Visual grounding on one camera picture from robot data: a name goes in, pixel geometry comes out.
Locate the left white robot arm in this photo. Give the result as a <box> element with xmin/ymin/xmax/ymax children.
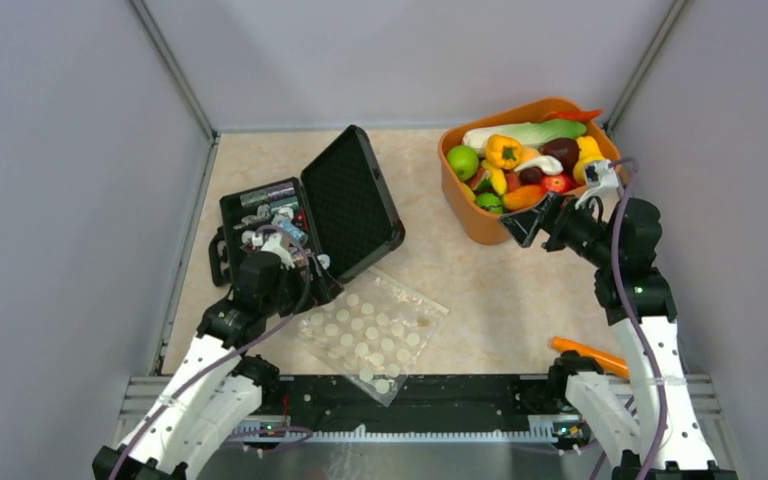
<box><xmin>92</xmin><ymin>251</ymin><xmax>343</xmax><ymax>479</ymax></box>

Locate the orange mango toy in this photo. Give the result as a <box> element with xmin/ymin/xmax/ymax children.
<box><xmin>502</xmin><ymin>184</ymin><xmax>548</xmax><ymax>212</ymax></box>

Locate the yellow pear toy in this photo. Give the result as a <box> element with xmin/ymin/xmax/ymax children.
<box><xmin>572</xmin><ymin>135</ymin><xmax>606</xmax><ymax>185</ymax></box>

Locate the clear dotted zip bag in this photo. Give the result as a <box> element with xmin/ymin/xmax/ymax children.
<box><xmin>298</xmin><ymin>268</ymin><xmax>449</xmax><ymax>407</ymax></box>

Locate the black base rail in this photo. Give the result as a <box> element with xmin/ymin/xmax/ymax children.
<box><xmin>240</xmin><ymin>374</ymin><xmax>590</xmax><ymax>443</ymax></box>

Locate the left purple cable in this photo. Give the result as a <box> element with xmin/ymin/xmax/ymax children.
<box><xmin>106</xmin><ymin>225</ymin><xmax>312</xmax><ymax>480</ymax></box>

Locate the orange plastic basket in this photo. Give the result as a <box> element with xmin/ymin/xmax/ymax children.
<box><xmin>437</xmin><ymin>97</ymin><xmax>583</xmax><ymax>245</ymax></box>

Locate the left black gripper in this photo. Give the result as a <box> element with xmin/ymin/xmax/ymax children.
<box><xmin>262</xmin><ymin>252</ymin><xmax>342</xmax><ymax>317</ymax></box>

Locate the dark purple fruit toy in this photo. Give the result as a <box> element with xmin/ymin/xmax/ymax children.
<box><xmin>540</xmin><ymin>138</ymin><xmax>580</xmax><ymax>174</ymax></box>

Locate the red apple toy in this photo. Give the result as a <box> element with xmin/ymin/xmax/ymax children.
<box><xmin>541</xmin><ymin>173</ymin><xmax>578</xmax><ymax>194</ymax></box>

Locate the black open case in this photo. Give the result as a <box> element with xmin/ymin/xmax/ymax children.
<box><xmin>208</xmin><ymin>125</ymin><xmax>405</xmax><ymax>287</ymax></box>

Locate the yellow banana toy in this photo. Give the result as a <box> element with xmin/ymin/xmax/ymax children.
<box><xmin>480</xmin><ymin>160</ymin><xmax>508</xmax><ymax>196</ymax></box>

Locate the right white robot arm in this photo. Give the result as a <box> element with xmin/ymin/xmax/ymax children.
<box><xmin>500</xmin><ymin>193</ymin><xmax>738</xmax><ymax>479</ymax></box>

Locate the red chili toy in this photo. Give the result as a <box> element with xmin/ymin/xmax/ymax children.
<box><xmin>543</xmin><ymin>109</ymin><xmax>603</xmax><ymax>123</ymax></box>

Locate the green apple toy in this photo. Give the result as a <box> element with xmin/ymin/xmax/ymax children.
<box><xmin>446</xmin><ymin>145</ymin><xmax>480</xmax><ymax>181</ymax></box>

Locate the green white cabbage toy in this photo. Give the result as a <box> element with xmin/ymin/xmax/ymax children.
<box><xmin>462</xmin><ymin>119</ymin><xmax>587</xmax><ymax>154</ymax></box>

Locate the purple cable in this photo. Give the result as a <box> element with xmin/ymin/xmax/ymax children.
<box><xmin>589</xmin><ymin>157</ymin><xmax>670</xmax><ymax>480</ymax></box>
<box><xmin>106</xmin><ymin>225</ymin><xmax>312</xmax><ymax>480</ymax></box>

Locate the white mushroom toy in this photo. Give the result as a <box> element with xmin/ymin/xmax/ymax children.
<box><xmin>514</xmin><ymin>155</ymin><xmax>564</xmax><ymax>175</ymax></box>

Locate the yellow bell pepper toy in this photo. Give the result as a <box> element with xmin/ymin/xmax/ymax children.
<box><xmin>484</xmin><ymin>134</ymin><xmax>525</xmax><ymax>170</ymax></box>

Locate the orange carrot toy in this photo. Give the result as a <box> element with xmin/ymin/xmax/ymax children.
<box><xmin>549</xmin><ymin>336</ymin><xmax>630</xmax><ymax>380</ymax></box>

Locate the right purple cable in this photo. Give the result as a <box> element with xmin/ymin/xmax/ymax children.
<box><xmin>589</xmin><ymin>157</ymin><xmax>670</xmax><ymax>480</ymax></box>

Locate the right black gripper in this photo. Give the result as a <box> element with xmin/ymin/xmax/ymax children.
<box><xmin>498</xmin><ymin>190</ymin><xmax>618</xmax><ymax>268</ymax></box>

